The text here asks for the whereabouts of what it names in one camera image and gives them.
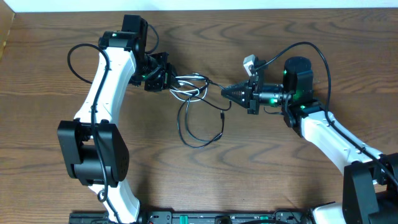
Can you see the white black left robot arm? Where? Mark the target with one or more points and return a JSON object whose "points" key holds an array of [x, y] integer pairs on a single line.
{"points": [[92, 146]]}

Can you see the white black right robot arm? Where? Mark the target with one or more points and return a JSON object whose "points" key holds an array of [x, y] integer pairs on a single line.
{"points": [[369, 176]]}

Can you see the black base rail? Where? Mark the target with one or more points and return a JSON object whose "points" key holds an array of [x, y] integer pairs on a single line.
{"points": [[168, 217]]}

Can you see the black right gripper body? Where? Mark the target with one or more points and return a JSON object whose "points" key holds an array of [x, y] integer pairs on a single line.
{"points": [[272, 95]]}

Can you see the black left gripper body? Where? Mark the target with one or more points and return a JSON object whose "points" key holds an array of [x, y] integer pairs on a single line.
{"points": [[158, 71]]}

